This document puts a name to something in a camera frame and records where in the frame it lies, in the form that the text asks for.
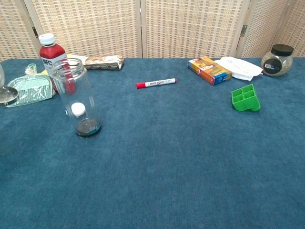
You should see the green plastic grid mould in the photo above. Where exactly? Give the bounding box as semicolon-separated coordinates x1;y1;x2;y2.
231;83;262;112

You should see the red juice bottle white cap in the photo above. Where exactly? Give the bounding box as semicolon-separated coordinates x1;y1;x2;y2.
38;33;77;95

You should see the green dustpan set in bag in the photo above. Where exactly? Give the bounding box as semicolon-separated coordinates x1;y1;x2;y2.
6;63;57;108

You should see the orange and blue carton box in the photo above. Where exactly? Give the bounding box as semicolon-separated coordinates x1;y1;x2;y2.
187;56;233;86

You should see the blue felt table cloth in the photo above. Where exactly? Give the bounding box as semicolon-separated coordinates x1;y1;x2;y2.
0;57;305;229

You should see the woven rattan screen panel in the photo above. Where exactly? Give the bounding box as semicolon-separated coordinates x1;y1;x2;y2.
23;0;143;59
0;0;33;62
271;0;305;58
139;0;252;59
234;0;295;59

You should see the round glass jar black lid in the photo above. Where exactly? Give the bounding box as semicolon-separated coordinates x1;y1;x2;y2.
261;44;295;77

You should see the red whiteboard marker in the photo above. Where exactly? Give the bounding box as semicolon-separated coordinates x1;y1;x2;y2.
136;78;178;89

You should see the brown patterned snack package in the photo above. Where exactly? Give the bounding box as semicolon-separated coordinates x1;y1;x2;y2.
84;54;125;71

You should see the white tissue pack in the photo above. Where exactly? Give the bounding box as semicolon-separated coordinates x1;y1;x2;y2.
213;56;264;82

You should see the clear glass jar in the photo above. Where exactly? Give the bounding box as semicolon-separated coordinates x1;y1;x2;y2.
51;58;102;139

